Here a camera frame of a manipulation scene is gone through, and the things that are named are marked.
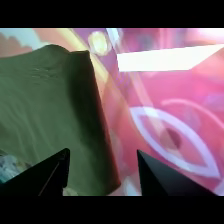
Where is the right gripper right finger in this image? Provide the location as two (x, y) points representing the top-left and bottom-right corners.
(136, 149), (217, 197)

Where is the olive green garment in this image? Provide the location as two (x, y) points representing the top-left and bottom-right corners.
(0, 44), (122, 197)

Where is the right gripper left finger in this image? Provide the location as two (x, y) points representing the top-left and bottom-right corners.
(0, 147), (71, 197)

